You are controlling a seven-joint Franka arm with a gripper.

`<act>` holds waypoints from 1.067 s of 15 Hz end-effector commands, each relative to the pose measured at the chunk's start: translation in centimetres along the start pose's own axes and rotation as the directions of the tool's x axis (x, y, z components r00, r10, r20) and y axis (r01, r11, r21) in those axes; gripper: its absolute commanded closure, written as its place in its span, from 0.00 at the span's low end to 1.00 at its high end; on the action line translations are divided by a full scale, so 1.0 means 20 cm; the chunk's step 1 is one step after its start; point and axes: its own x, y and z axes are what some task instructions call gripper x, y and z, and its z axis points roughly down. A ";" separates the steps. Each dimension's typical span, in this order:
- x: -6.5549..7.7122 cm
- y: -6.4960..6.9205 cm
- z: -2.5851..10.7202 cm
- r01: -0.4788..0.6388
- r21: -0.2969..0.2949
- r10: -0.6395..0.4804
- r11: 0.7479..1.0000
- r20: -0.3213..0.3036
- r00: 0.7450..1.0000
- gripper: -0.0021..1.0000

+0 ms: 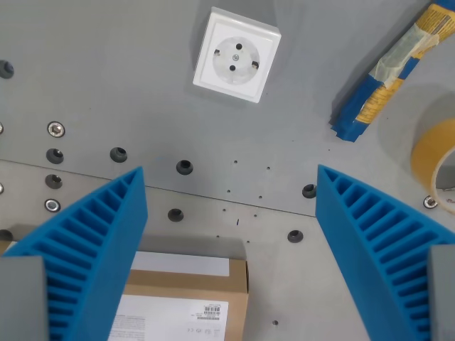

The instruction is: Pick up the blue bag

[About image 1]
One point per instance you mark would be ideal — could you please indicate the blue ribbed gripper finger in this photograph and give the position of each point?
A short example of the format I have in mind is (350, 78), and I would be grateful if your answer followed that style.
(355, 227)
(106, 227)

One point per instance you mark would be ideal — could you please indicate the white wall socket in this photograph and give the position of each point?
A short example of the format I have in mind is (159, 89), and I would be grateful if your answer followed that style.
(236, 53)

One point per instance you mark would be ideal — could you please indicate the brown cardboard box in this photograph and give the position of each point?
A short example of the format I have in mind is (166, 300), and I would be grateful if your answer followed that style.
(238, 284)

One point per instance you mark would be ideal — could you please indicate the yellow tape roll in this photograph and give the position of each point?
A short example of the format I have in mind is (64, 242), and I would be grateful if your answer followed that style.
(426, 149)

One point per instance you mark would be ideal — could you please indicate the blue and yellow bag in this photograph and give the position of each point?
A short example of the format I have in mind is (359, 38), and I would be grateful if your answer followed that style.
(355, 113)

